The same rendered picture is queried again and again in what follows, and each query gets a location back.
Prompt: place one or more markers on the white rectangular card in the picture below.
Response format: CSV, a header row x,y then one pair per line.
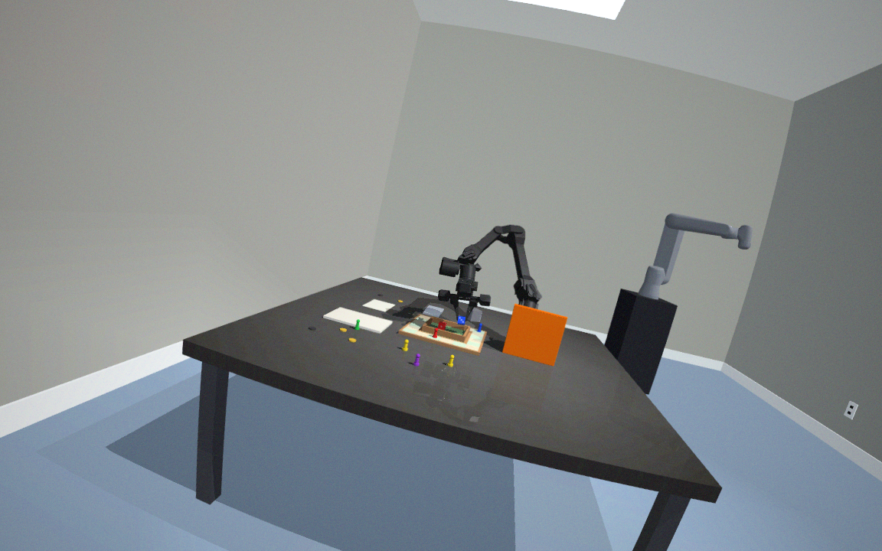
x,y
378,305

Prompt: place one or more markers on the white rectangular sheet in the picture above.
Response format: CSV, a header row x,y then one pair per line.
x,y
367,322

